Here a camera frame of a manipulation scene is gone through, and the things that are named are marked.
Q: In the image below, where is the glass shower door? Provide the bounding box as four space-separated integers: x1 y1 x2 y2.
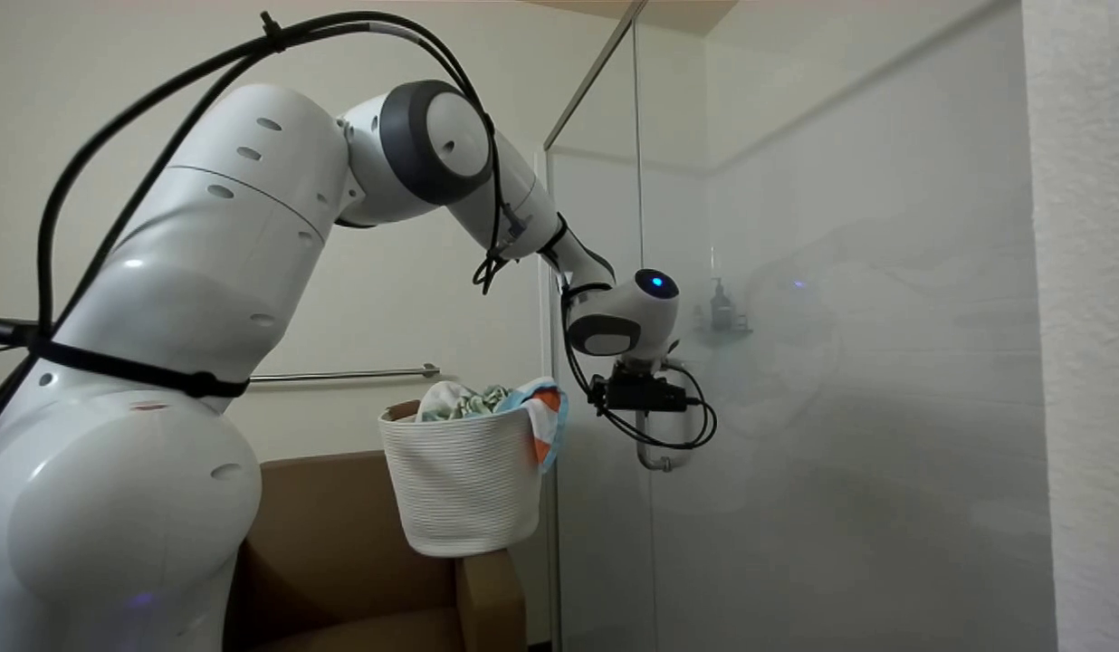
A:
653 0 1059 652

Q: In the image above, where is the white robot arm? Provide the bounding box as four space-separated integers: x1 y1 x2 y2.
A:
0 80 676 652

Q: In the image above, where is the fixed glass shower panel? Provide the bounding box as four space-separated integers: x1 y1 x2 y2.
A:
539 22 644 652

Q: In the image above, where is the glass corner shower shelf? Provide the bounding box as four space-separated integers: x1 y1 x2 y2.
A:
685 327 753 349

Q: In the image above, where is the colourful patterned towel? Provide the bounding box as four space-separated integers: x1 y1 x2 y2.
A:
417 378 569 468

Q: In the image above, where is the chrome towel bar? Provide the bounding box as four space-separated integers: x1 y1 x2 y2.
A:
249 361 443 391

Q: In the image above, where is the dark pump soap bottle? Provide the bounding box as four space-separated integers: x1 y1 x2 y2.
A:
709 278 734 332

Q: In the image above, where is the white woven laundry basket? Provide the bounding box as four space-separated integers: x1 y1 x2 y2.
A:
380 394 553 557

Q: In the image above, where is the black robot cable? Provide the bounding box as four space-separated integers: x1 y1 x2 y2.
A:
0 6 724 458

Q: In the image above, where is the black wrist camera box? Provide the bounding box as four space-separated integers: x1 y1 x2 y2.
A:
589 361 688 412

